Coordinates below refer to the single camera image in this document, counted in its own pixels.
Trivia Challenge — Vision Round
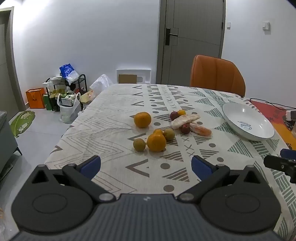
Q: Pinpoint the white plastic shopping bag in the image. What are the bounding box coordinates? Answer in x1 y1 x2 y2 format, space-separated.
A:
57 92 81 124

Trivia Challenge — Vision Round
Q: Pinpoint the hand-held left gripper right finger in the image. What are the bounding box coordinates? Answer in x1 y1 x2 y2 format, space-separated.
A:
177 155 264 205

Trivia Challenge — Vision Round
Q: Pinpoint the black door handle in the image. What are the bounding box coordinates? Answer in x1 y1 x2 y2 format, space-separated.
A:
166 28 178 45

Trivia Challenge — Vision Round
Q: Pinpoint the pale wrapped pastry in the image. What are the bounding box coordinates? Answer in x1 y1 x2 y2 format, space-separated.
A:
171 113 201 129

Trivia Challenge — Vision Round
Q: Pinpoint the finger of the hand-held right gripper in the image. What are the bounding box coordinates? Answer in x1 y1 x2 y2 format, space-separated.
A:
280 149 296 161
263 155 296 184

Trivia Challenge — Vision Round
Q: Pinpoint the green leaf floor mat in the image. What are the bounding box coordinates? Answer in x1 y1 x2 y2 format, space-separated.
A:
9 110 36 138

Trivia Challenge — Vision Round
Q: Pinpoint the orange leather chair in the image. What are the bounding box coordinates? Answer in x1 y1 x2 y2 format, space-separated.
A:
190 55 246 97

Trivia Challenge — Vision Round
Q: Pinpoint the white foam packaging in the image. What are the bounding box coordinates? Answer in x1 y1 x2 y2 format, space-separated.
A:
116 69 152 84

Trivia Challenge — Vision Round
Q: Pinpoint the blue and white bag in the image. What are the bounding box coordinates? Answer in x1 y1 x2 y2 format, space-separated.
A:
59 64 79 84

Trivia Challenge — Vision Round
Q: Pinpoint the clear crumpled plastic bag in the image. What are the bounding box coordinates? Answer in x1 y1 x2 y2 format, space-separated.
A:
90 74 114 98

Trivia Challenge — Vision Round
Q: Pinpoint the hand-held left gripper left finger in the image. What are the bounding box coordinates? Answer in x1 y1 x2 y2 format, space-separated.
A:
28 155 116 205

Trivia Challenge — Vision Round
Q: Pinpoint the grey door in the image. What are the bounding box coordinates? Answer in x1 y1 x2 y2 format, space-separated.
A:
156 0 226 85

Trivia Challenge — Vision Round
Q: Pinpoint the round green fruit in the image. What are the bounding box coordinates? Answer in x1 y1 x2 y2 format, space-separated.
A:
133 138 147 152
163 128 175 141

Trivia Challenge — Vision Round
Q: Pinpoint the orange paper bag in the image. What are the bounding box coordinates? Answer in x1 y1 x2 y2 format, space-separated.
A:
25 88 46 109

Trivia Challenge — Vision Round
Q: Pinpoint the white plate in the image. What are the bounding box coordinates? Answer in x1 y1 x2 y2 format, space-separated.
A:
222 102 275 141

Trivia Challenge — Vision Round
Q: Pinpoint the grey sofa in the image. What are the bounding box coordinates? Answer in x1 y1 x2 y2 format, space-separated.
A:
0 111 23 176

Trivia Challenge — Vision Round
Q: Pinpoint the black cable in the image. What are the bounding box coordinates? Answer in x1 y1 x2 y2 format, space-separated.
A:
250 97 296 110

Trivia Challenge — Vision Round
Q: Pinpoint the grey doorway frame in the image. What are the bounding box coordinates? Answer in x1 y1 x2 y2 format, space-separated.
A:
0 7 26 112

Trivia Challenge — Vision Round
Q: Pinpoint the red and orange table mat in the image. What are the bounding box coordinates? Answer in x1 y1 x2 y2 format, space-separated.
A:
250 100 296 150

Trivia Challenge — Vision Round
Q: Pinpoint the green box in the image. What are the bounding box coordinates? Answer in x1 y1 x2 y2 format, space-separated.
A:
43 93 55 110

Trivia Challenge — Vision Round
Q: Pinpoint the cream bag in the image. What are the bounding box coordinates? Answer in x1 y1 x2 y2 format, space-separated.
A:
80 90 94 103

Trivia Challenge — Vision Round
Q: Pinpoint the large orange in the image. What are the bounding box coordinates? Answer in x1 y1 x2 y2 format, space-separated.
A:
147 133 167 152
134 112 152 128

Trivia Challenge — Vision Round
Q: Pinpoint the brown cardboard piece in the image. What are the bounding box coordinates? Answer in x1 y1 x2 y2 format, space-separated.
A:
118 74 137 83

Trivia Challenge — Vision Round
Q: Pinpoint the black shoe rack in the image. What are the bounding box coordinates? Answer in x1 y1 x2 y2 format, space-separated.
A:
45 74 88 112

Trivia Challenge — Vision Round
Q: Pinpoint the patterned tablecloth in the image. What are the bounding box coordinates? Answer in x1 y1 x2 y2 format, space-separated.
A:
44 83 296 241

